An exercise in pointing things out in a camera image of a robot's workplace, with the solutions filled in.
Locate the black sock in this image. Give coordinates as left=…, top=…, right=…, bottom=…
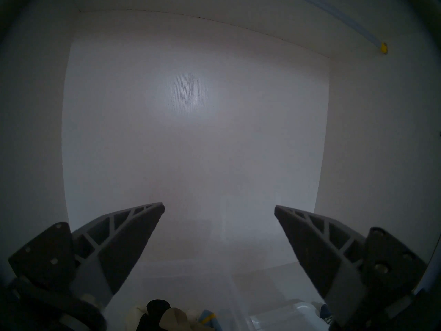
left=138, top=299, right=171, bottom=331

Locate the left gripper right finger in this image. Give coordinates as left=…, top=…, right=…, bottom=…
left=275, top=205, right=428, bottom=324

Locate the olive green sock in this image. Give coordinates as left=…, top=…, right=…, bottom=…
left=162, top=307, right=191, bottom=331

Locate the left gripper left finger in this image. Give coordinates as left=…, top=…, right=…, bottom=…
left=9, top=202, right=165, bottom=311

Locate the clear plastic storage bin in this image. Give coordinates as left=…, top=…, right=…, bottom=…
left=103, top=258, right=252, bottom=331

